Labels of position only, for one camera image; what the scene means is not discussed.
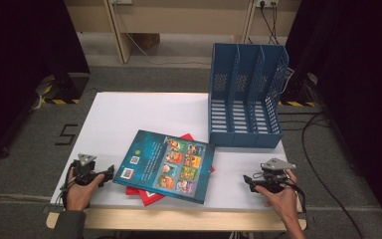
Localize person's left hand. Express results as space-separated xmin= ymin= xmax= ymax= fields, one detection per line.
xmin=65 ymin=167 xmax=105 ymax=212

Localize black plug cables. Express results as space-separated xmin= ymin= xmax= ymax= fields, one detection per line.
xmin=259 ymin=0 xmax=280 ymax=46

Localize black curtain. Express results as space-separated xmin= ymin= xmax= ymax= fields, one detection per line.
xmin=0 ymin=0 xmax=92 ymax=166
xmin=284 ymin=0 xmax=382 ymax=230

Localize hand-held gripper cable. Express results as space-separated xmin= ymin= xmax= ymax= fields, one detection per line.
xmin=59 ymin=167 xmax=78 ymax=211
xmin=285 ymin=180 xmax=308 ymax=214

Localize white wall outlet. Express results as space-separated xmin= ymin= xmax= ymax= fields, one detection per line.
xmin=255 ymin=0 xmax=280 ymax=9

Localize brown cardboard box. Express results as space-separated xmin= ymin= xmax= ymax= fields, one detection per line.
xmin=134 ymin=33 xmax=161 ymax=52

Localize grey tape strip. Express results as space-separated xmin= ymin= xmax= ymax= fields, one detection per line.
xmin=42 ymin=204 xmax=65 ymax=214
xmin=291 ymin=212 xmax=315 ymax=224

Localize black stand base striped tape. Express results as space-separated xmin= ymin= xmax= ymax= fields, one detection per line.
xmin=278 ymin=71 xmax=318 ymax=109
xmin=40 ymin=73 xmax=92 ymax=106

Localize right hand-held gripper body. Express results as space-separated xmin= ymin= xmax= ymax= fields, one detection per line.
xmin=252 ymin=157 xmax=297 ymax=194

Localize wooden table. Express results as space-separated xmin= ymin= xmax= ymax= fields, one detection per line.
xmin=45 ymin=91 xmax=308 ymax=232

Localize person's right hand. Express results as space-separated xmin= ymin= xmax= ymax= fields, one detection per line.
xmin=254 ymin=169 xmax=301 ymax=220

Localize left hand-held gripper cable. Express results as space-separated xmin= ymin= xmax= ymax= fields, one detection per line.
xmin=59 ymin=167 xmax=78 ymax=211

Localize blue plastic file rack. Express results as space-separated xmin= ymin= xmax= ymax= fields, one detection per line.
xmin=208 ymin=42 xmax=290 ymax=149

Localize black floor cable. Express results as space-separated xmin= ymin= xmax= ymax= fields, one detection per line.
xmin=298 ymin=111 xmax=366 ymax=239

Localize white table board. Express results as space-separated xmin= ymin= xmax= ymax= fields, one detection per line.
xmin=50 ymin=91 xmax=303 ymax=214

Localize right hand-held gripper cable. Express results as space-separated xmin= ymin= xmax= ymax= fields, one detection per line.
xmin=285 ymin=180 xmax=308 ymax=214

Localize light wooden desk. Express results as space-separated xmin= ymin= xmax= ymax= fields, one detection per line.
xmin=63 ymin=0 xmax=302 ymax=65

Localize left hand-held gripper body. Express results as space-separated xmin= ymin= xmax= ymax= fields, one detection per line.
xmin=69 ymin=152 xmax=104 ymax=186

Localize teal picture book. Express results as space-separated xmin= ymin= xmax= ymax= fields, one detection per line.
xmin=112 ymin=129 xmax=216 ymax=205

